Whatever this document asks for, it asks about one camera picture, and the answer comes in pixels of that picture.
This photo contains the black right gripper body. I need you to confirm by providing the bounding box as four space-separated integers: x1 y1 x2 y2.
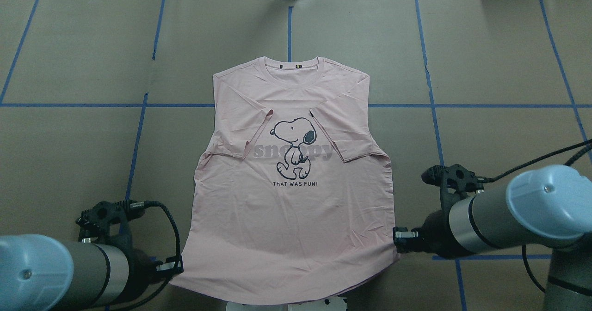
419 210 463 259

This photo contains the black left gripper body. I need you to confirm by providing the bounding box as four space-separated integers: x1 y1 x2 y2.
125 249 156 298

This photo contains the pink Snoopy t-shirt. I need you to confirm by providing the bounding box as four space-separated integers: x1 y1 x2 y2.
172 57 399 305

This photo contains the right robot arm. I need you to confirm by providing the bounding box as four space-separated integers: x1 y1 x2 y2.
393 165 592 311

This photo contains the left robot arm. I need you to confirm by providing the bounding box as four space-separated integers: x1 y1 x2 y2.
0 234 184 311

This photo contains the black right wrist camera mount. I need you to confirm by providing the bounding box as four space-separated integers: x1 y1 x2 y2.
421 164 486 212

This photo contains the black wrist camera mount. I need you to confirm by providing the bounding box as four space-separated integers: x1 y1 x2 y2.
421 164 486 212
75 200 145 246

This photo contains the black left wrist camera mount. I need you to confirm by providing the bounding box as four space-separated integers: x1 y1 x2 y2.
75 200 145 246

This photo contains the black braided left camera cable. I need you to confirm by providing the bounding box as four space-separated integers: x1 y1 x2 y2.
109 200 182 311

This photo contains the black braided camera cable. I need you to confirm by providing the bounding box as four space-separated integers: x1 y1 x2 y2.
483 139 592 293
109 200 182 311

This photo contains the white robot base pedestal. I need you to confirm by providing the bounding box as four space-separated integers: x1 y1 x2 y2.
225 296 349 311

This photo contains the black braided right camera cable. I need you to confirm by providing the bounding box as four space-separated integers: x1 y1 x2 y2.
483 139 592 293

